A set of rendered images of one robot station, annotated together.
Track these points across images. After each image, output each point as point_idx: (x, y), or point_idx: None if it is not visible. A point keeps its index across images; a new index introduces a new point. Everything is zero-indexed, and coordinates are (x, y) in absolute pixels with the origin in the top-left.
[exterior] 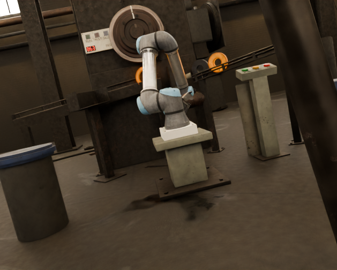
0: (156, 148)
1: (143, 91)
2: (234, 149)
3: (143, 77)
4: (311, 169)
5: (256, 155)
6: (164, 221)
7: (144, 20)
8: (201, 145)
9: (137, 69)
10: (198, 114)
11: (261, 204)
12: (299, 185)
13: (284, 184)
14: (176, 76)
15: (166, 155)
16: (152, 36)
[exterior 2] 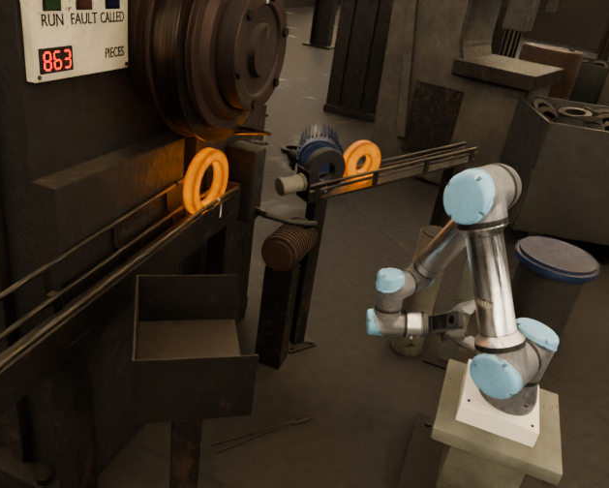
0: (560, 479)
1: (518, 348)
2: (329, 330)
3: (503, 306)
4: (560, 389)
5: (426, 357)
6: None
7: (280, 16)
8: (289, 341)
9: (178, 153)
10: (242, 256)
11: None
12: None
13: (597, 439)
14: (451, 258)
15: (469, 456)
16: (511, 187)
